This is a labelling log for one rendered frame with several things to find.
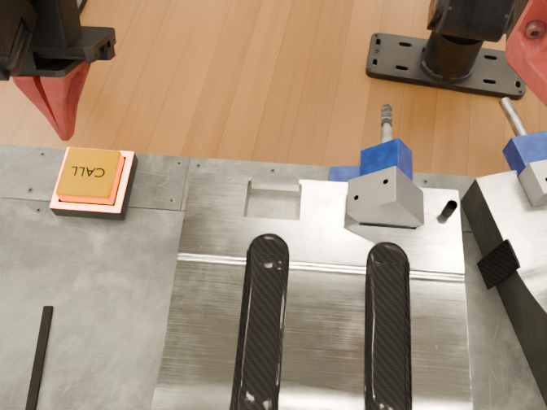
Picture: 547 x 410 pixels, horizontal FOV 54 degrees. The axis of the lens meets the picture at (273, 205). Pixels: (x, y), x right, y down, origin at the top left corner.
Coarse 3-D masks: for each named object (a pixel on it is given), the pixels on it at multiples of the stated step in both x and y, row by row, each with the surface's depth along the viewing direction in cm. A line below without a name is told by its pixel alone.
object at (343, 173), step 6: (330, 168) 59; (336, 168) 59; (342, 168) 59; (348, 168) 59; (354, 168) 59; (330, 174) 58; (336, 174) 58; (342, 174) 58; (348, 174) 58; (354, 174) 58; (330, 180) 58; (336, 180) 58; (342, 180) 58
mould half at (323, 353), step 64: (192, 192) 52; (320, 192) 52; (448, 192) 52; (192, 256) 49; (320, 256) 49; (448, 256) 49; (192, 320) 47; (320, 320) 47; (448, 320) 47; (192, 384) 45; (320, 384) 45; (448, 384) 45
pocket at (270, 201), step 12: (252, 192) 55; (264, 192) 54; (276, 192) 54; (288, 192) 54; (300, 192) 54; (252, 204) 54; (264, 204) 54; (276, 204) 54; (288, 204) 54; (300, 204) 54; (252, 216) 54; (264, 216) 54; (276, 216) 54; (288, 216) 54
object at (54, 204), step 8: (128, 152) 62; (64, 160) 62; (128, 160) 62; (128, 168) 61; (128, 176) 61; (56, 184) 60; (120, 184) 60; (120, 192) 60; (56, 200) 59; (120, 200) 59; (64, 208) 59; (72, 208) 59; (80, 208) 59; (88, 208) 59; (96, 208) 59; (104, 208) 59; (112, 208) 59
